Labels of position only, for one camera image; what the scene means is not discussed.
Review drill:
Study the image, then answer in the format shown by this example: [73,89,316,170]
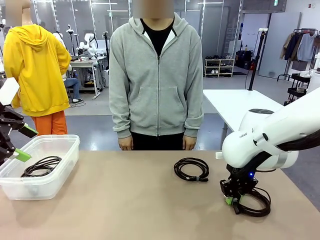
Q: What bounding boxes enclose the black tripod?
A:
[66,24,79,56]
[103,31,112,71]

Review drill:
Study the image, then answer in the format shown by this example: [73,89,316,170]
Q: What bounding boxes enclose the black braided USB cable coil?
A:
[174,157,210,183]

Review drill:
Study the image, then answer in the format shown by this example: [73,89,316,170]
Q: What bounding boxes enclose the beige mannequin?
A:
[4,0,33,26]

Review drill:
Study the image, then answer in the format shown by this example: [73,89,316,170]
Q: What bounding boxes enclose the white table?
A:
[202,89,286,133]

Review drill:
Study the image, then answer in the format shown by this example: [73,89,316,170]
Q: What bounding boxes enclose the person's left forearm grey sleeve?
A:
[183,92,204,138]

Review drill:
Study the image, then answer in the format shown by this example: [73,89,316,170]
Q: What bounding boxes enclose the black clothes rack with garments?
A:
[276,28,320,82]

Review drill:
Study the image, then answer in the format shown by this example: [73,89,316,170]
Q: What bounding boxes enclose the person's right hand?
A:
[118,136,133,151]

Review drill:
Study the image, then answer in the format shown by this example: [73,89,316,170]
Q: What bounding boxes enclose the seated person in jeans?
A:
[63,63,85,104]

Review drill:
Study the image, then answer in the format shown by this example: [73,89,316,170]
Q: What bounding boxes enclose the yellow hoodie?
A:
[2,24,73,118]

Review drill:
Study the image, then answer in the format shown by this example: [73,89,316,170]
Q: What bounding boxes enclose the black bags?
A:
[235,49,256,70]

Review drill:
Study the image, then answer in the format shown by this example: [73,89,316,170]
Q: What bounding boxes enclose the white cylindrical machine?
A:
[298,53,320,96]

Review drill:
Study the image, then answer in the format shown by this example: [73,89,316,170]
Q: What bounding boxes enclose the translucent white plastic container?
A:
[0,134,81,201]

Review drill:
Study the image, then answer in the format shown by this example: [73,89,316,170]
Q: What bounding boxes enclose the grey zip hoodie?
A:
[109,13,204,139]

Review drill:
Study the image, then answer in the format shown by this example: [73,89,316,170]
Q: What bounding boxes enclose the black trolley cart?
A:
[283,73,312,107]

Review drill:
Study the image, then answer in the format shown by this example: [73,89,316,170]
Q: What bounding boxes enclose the black pole stand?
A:
[246,28,269,91]

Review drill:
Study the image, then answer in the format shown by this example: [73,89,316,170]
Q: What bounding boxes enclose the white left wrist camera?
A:
[0,76,21,106]

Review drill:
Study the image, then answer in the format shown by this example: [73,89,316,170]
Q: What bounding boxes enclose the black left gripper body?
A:
[0,103,12,141]

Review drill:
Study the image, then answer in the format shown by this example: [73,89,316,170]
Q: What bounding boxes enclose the person's left hand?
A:
[182,136,196,151]

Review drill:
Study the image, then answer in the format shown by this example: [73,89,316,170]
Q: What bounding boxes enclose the person's blurred head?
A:
[132,0,175,20]

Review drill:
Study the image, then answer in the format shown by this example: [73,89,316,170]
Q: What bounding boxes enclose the grey lab desk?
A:
[69,58,101,100]

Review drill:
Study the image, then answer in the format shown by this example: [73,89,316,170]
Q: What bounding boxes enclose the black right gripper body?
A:
[229,171,258,196]

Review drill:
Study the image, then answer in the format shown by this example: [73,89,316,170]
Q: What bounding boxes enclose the thin black USB cable coil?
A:
[20,155,63,179]

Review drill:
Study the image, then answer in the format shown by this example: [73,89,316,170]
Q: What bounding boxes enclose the white shoe rack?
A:
[204,58,236,78]

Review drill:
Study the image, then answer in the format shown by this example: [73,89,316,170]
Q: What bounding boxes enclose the person's black trousers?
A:
[130,130,195,151]

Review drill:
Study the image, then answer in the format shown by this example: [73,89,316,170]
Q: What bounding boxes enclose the orange trousers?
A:
[31,109,69,136]

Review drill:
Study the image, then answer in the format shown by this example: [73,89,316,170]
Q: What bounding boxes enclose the person's right forearm grey sleeve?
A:
[109,92,133,139]

